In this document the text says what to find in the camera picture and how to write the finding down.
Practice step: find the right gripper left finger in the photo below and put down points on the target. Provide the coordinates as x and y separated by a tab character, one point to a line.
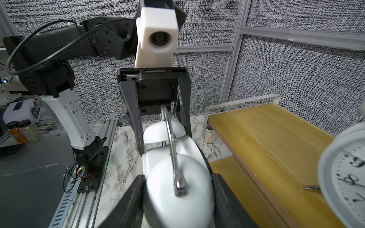
128	212

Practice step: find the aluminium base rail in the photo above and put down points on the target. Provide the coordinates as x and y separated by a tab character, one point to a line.
79	204

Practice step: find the white device with display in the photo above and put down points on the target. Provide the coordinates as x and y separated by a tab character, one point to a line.
22	110

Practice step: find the white twin-bell alarm clock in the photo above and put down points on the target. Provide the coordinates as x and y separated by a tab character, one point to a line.
341	175

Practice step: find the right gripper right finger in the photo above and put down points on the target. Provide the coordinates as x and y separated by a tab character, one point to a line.
228	211

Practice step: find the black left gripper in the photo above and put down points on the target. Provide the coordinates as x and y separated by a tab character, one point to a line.
144	90

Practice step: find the amber jar black lid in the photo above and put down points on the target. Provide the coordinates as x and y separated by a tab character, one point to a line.
24	131

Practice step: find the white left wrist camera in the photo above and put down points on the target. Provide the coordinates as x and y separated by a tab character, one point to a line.
157	32

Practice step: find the yellow wooden two-tier shelf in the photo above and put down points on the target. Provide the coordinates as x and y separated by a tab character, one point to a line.
280	152

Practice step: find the glass jar black lid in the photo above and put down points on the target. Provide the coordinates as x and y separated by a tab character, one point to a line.
209	135

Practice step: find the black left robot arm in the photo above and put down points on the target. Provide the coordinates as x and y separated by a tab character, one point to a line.
41	61

